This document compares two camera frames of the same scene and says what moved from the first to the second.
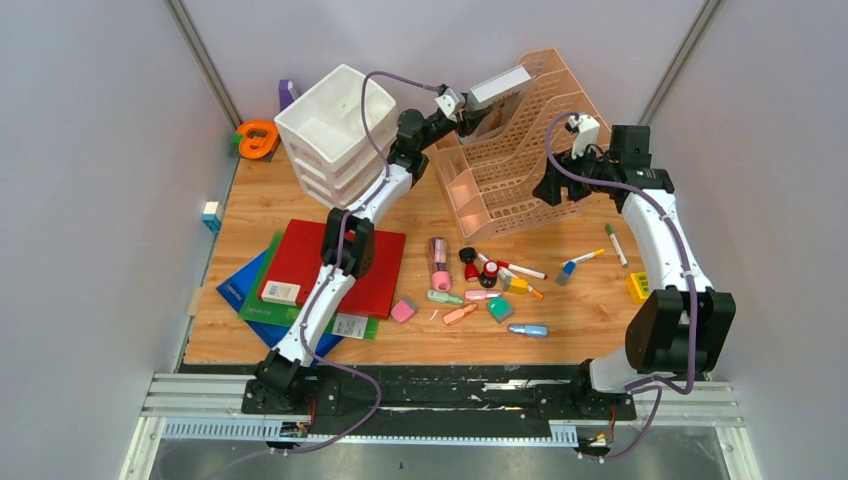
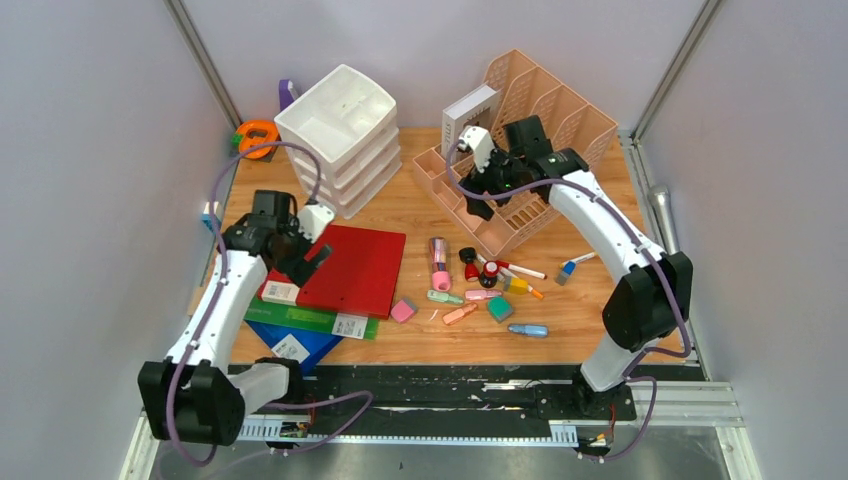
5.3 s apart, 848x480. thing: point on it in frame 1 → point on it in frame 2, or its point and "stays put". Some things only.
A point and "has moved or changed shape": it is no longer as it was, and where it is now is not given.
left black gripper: x=470 y=121 → x=300 y=269
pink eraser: x=402 y=311 stays put
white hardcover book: x=506 y=84 has moved or changed shape
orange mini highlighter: x=458 y=314 stays put
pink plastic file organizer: x=486 y=184 has moved or changed shape
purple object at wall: x=287 y=93 stays put
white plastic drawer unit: x=324 y=130 stays put
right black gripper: x=549 y=189 → x=480 y=181
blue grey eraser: x=564 y=276 stays put
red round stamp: x=489 y=275 stays put
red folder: x=291 y=263 stays put
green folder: x=344 y=322 stays put
